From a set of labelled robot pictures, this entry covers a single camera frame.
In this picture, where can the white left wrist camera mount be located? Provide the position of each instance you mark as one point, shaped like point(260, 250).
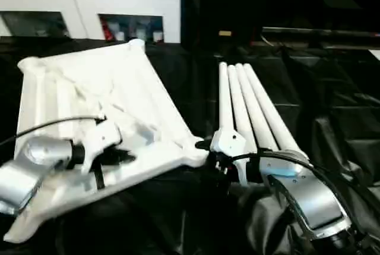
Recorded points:
point(104, 136)

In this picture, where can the black mat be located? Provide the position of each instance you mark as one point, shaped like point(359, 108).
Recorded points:
point(326, 103)

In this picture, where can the small tan label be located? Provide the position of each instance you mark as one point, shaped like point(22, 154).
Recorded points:
point(224, 33)

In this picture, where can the white cabinet with glass doors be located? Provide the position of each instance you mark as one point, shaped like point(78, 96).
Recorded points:
point(89, 2)

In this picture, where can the long dark bar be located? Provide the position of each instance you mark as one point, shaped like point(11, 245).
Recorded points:
point(311, 31)

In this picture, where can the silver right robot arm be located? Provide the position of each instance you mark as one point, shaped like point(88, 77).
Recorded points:
point(311, 189)

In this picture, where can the white plastic table top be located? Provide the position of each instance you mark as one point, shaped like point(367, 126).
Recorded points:
point(74, 88)

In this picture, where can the white plastic table leg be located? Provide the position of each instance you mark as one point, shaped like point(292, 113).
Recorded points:
point(271, 109)
point(226, 109)
point(256, 109)
point(241, 109)

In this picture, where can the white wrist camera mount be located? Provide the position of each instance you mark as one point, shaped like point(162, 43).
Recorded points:
point(228, 142)
point(104, 136)

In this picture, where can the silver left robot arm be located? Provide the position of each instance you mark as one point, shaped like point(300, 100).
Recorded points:
point(38, 154)

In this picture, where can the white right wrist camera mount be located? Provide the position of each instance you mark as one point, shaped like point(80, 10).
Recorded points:
point(228, 142)

